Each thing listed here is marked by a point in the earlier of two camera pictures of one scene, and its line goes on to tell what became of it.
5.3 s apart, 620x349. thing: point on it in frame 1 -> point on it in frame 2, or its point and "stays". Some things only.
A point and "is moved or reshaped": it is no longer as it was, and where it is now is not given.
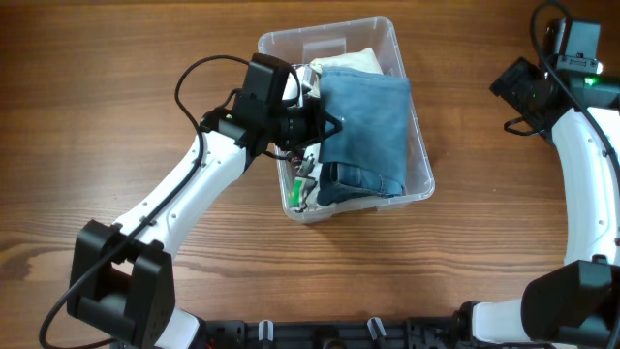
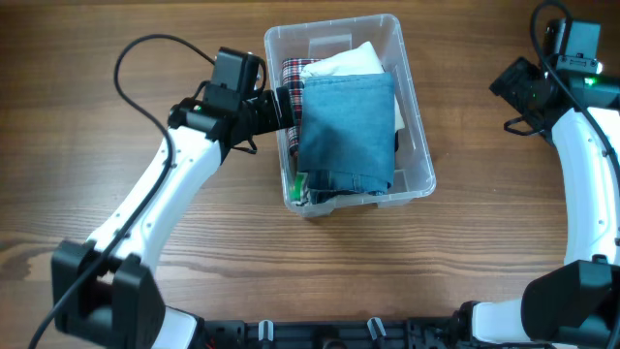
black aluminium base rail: (398, 334) stays
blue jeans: (368, 156) is moved or reshaped
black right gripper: (511, 83) stays
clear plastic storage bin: (381, 155) stays
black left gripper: (317, 134) -> (273, 120)
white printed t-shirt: (304, 186) -> (319, 196)
